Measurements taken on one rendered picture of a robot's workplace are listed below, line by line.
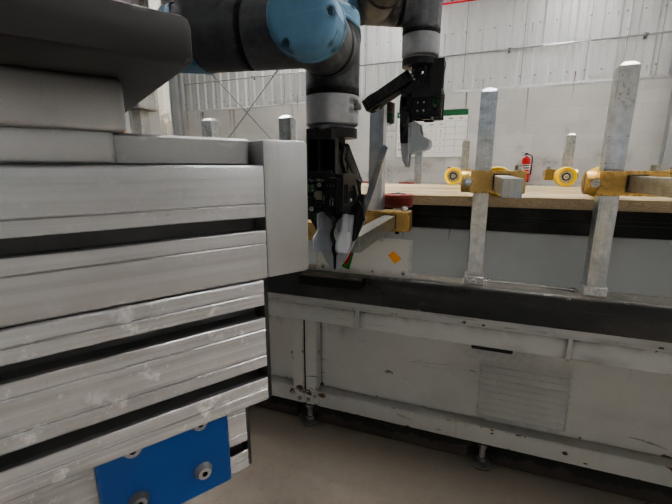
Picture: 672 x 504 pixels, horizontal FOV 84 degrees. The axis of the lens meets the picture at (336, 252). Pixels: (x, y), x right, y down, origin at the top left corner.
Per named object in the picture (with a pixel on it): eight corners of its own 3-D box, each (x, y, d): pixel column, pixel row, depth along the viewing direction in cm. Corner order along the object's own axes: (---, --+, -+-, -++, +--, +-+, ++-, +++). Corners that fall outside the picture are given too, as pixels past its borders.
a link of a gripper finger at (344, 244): (324, 276, 56) (323, 215, 54) (338, 267, 61) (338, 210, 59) (343, 279, 55) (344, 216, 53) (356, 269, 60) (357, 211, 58)
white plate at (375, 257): (410, 279, 95) (412, 240, 93) (316, 270, 104) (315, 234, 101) (410, 278, 95) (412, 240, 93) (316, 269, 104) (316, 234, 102)
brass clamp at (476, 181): (525, 194, 82) (527, 170, 81) (460, 192, 86) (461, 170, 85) (521, 192, 87) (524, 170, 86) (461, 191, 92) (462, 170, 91)
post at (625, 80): (603, 297, 82) (642, 58, 71) (584, 296, 83) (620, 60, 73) (598, 293, 85) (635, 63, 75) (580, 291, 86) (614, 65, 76)
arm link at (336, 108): (318, 102, 58) (369, 99, 55) (318, 133, 59) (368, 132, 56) (296, 94, 51) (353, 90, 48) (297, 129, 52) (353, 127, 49)
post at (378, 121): (379, 290, 100) (384, 98, 89) (366, 289, 101) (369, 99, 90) (382, 287, 103) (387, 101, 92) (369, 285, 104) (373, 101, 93)
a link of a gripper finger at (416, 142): (427, 167, 77) (430, 120, 75) (399, 167, 79) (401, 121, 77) (429, 167, 80) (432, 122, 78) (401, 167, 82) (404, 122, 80)
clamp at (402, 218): (408, 232, 93) (409, 212, 92) (356, 229, 97) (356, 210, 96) (412, 229, 98) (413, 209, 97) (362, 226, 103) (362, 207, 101)
